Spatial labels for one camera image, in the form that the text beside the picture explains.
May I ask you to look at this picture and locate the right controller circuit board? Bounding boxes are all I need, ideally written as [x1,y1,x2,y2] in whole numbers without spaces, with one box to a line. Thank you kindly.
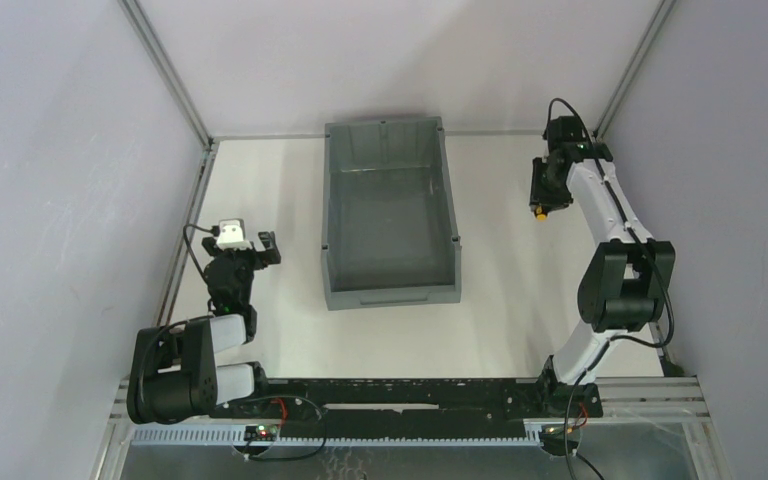
[539,424,582,457]

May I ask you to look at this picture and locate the yellow black screwdriver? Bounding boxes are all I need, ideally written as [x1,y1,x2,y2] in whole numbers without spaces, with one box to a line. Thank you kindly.
[534,206,548,221]

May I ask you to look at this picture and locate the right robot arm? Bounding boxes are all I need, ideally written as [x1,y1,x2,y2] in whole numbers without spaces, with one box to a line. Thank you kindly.
[530,140,676,410]

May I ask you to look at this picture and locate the controller circuit board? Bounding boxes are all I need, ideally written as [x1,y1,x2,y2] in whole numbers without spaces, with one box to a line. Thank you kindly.
[244,424,280,443]
[539,424,582,457]

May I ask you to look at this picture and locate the grey slotted cable duct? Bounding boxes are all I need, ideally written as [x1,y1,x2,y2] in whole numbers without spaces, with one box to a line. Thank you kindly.
[131,424,542,447]

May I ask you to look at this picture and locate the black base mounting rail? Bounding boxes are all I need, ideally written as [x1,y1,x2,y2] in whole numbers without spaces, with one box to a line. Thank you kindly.
[210,378,604,438]

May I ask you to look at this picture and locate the grey plastic bin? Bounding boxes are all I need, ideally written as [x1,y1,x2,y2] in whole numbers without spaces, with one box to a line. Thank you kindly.
[321,117,462,311]

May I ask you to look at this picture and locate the left controller circuit board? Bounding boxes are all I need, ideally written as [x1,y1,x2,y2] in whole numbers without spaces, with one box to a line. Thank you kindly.
[244,424,280,443]

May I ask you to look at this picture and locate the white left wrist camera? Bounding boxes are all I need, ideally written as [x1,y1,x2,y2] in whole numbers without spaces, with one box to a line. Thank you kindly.
[215,218,252,251]

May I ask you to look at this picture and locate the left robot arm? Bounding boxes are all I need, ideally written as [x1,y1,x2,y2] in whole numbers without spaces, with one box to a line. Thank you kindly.
[126,228,281,424]

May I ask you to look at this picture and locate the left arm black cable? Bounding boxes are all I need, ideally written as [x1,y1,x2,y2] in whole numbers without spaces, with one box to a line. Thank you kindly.
[182,223,221,293]

